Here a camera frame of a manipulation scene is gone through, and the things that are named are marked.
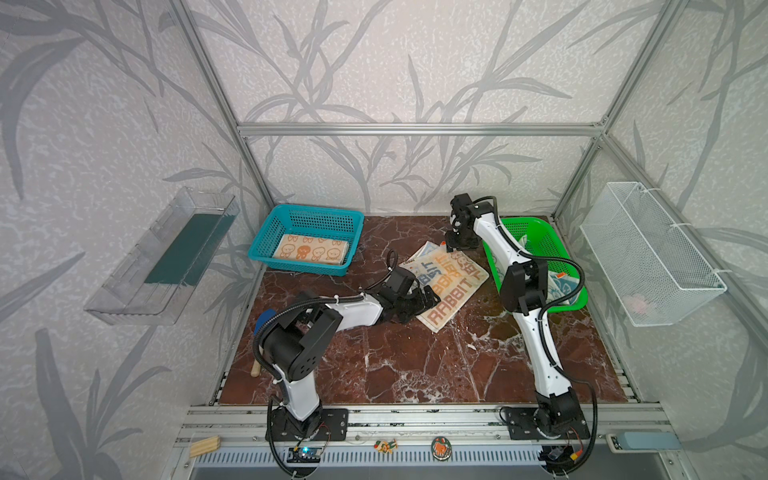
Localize left green circuit board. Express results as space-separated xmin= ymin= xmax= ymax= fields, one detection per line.
xmin=285 ymin=446 xmax=325 ymax=465

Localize teal patterned towel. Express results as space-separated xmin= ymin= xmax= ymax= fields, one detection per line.
xmin=521 ymin=235 xmax=586 ymax=307

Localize wooden block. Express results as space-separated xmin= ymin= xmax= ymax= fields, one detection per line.
xmin=189 ymin=435 xmax=221 ymax=459

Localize rabbit lettered towel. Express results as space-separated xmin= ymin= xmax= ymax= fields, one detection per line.
xmin=400 ymin=242 xmax=489 ymax=333

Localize aluminium frame rail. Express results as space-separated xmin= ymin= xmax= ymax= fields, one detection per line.
xmin=237 ymin=122 xmax=603 ymax=137

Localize orange rabbit towel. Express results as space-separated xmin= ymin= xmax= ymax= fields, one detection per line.
xmin=272 ymin=234 xmax=349 ymax=265

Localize pink object in wire basket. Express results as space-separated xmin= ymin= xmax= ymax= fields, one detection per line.
xmin=621 ymin=294 xmax=652 ymax=316

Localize clear acrylic wall shelf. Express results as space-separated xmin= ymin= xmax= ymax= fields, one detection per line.
xmin=84 ymin=187 xmax=240 ymax=326

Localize right circuit board with wires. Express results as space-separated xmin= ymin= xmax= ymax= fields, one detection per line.
xmin=539 ymin=445 xmax=583 ymax=467

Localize round orange sticker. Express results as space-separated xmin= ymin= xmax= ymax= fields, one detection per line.
xmin=430 ymin=436 xmax=453 ymax=462

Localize white wire mesh basket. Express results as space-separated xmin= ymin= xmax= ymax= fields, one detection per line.
xmin=580 ymin=182 xmax=727 ymax=328

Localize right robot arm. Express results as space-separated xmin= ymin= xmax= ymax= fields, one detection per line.
xmin=445 ymin=193 xmax=598 ymax=439

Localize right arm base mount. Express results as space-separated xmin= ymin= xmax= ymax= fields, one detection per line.
xmin=499 ymin=406 xmax=591 ymax=441

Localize teal plastic basket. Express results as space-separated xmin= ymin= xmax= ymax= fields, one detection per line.
xmin=248 ymin=204 xmax=364 ymax=276

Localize blue handled tool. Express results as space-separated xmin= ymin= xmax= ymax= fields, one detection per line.
xmin=252 ymin=309 xmax=280 ymax=382

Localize small orange green trinket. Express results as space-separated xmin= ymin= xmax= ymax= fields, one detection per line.
xmin=374 ymin=440 xmax=398 ymax=454

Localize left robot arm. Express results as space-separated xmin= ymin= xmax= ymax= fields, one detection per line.
xmin=252 ymin=266 xmax=441 ymax=426

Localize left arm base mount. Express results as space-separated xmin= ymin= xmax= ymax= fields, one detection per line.
xmin=268 ymin=406 xmax=349 ymax=442

